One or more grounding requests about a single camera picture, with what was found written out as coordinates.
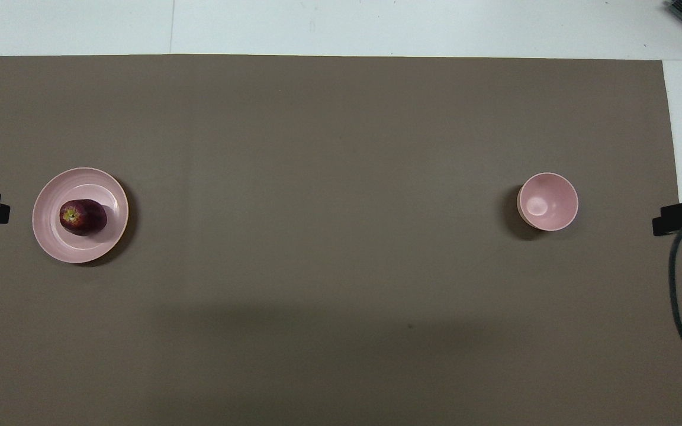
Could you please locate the pink plate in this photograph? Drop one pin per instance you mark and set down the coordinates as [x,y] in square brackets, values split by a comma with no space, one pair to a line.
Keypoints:
[51,236]

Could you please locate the brown table mat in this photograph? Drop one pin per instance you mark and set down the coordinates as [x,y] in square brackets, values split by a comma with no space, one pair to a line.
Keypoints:
[329,236]

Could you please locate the dark red apple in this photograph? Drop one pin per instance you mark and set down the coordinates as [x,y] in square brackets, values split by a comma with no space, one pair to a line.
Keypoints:
[85,218]

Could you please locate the pink bowl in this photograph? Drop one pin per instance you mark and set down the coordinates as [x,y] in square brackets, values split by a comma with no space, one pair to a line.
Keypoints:
[548,201]

